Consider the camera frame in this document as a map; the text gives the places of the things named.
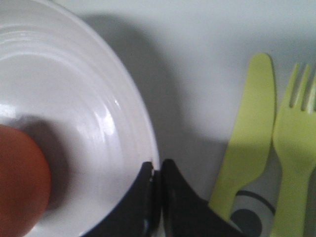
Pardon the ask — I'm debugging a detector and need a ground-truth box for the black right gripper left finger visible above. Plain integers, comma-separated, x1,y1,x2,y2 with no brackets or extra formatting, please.
86,161,156,237

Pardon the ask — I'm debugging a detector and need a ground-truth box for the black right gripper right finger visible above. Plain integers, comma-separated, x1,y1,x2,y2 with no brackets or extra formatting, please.
161,159,244,237

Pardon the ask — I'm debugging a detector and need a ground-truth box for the orange mandarin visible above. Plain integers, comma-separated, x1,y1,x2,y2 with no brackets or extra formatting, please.
0,125,51,237

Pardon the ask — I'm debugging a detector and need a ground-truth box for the beige round plate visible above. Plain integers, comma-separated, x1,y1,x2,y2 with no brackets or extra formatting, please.
0,0,159,237

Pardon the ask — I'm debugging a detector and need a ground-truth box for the white bear print tray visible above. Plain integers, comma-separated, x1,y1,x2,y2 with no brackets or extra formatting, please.
49,0,316,237

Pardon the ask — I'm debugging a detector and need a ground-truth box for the light green plastic knife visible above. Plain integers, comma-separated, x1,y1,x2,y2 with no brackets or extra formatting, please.
209,52,276,221

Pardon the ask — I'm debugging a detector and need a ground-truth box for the light green plastic fork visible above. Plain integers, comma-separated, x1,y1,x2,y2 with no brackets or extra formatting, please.
270,64,316,237

